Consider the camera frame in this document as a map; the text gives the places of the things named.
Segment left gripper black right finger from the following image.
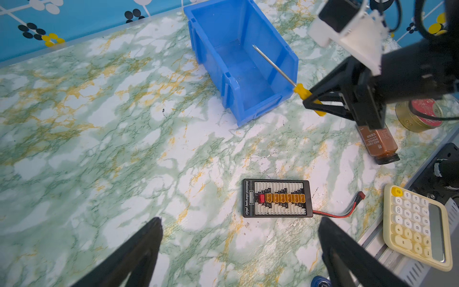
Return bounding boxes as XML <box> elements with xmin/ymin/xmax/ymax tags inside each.
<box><xmin>318</xmin><ymin>218</ymin><xmax>408</xmax><ymax>287</ymax></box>

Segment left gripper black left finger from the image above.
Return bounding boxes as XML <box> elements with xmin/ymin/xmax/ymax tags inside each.
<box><xmin>74</xmin><ymin>217</ymin><xmax>163</xmax><ymax>287</ymax></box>

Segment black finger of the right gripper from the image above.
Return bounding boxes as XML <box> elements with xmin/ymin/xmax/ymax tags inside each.
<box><xmin>303</xmin><ymin>59</ymin><xmax>353</xmax><ymax>108</ymax></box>
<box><xmin>303</xmin><ymin>99</ymin><xmax>354</xmax><ymax>120</ymax></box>

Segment brown spice bottle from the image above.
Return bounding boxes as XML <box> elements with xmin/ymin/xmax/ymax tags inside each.
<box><xmin>357</xmin><ymin>126</ymin><xmax>400</xmax><ymax>165</ymax></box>

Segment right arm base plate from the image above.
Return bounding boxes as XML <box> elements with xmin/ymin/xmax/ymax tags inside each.
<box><xmin>411</xmin><ymin>143</ymin><xmax>459</xmax><ymax>206</ymax></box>

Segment blue black marker device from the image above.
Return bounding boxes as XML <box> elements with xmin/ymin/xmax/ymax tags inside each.
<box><xmin>310</xmin><ymin>276</ymin><xmax>332</xmax><ymax>287</ymax></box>

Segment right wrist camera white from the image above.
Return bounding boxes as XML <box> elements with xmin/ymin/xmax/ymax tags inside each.
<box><xmin>308</xmin><ymin>0</ymin><xmax>388</xmax><ymax>76</ymax></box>

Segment red round tin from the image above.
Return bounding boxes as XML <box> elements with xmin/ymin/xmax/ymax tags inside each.
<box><xmin>395</xmin><ymin>98</ymin><xmax>443</xmax><ymax>133</ymax></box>

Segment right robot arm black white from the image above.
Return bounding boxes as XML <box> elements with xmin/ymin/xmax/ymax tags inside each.
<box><xmin>303</xmin><ymin>1</ymin><xmax>459</xmax><ymax>129</ymax></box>

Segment yellow handle screwdriver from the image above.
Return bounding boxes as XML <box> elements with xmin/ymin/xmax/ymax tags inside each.
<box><xmin>252</xmin><ymin>44</ymin><xmax>312</xmax><ymax>100</ymax></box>

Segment yellow calculator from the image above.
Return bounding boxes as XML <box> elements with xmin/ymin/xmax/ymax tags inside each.
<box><xmin>382</xmin><ymin>184</ymin><xmax>453</xmax><ymax>272</ymax></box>

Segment black charging board with cable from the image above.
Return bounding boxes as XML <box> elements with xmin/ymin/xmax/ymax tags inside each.
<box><xmin>241</xmin><ymin>179</ymin><xmax>365</xmax><ymax>218</ymax></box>

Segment blue plastic bin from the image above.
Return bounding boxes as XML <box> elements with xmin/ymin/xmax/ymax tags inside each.
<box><xmin>184</xmin><ymin>0</ymin><xmax>299</xmax><ymax>126</ymax></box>

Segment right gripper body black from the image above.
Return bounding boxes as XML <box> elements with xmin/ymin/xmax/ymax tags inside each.
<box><xmin>343</xmin><ymin>56</ymin><xmax>386</xmax><ymax>130</ymax></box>

